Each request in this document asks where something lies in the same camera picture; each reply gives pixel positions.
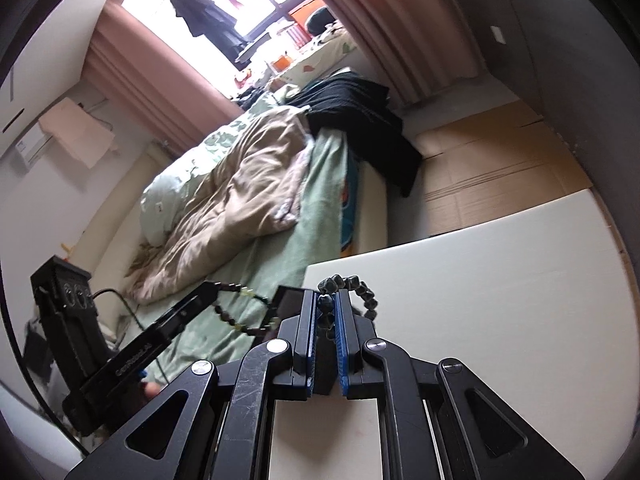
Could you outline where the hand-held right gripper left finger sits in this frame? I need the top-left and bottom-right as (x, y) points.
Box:
(65, 291), (319, 480)

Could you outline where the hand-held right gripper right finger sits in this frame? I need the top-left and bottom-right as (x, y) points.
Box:
(335, 289), (586, 480)

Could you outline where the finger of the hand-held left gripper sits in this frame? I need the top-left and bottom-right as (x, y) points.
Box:
(149, 281), (222, 344)

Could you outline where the dark bracelet with pale beads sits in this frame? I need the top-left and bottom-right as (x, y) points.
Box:
(212, 282), (282, 334)

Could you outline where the black jewelry box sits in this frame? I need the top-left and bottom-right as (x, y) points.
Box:
(272, 285), (344, 396)

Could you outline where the dark faceted bead bracelet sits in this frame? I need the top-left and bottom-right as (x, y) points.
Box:
(317, 273), (379, 343)

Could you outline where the person's left hand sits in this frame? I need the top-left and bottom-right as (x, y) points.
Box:
(102, 381), (163, 438)

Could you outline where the beige blanket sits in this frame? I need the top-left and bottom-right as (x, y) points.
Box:
(125, 107), (317, 304)

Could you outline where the pale green printed duvet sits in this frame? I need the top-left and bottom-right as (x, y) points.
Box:
(139, 85), (292, 247)

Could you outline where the cloth-covered air conditioner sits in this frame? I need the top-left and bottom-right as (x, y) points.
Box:
(0, 95), (119, 171)

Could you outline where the black garment on bed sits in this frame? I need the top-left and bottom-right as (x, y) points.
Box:
(287, 71), (424, 199)

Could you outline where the pink curtain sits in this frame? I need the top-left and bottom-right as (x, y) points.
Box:
(295, 0), (487, 107)
(85, 0), (242, 157)

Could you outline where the desk with floral cloth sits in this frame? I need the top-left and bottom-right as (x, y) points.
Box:
(270, 25), (357, 86)

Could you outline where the hanging black garment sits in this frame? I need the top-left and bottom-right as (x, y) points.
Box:
(170, 0), (249, 64)

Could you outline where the black round cushion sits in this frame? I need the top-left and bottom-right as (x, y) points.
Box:
(306, 7), (335, 37)

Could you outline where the black cable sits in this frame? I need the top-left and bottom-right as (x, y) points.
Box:
(91, 287), (169, 384)

